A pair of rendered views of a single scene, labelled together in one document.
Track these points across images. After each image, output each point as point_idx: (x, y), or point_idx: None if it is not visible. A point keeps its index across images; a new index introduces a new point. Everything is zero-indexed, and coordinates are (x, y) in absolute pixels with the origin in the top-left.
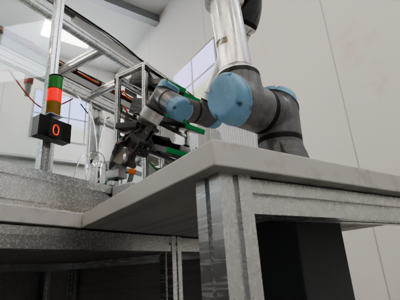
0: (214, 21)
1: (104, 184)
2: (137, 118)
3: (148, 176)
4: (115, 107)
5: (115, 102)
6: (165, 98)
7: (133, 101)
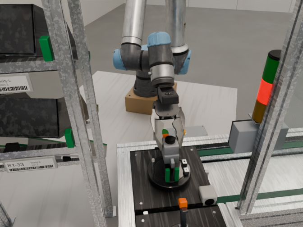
0: (185, 6)
1: (215, 135)
2: (173, 82)
3: (236, 102)
4: (69, 53)
5: (66, 35)
6: (173, 58)
7: (38, 19)
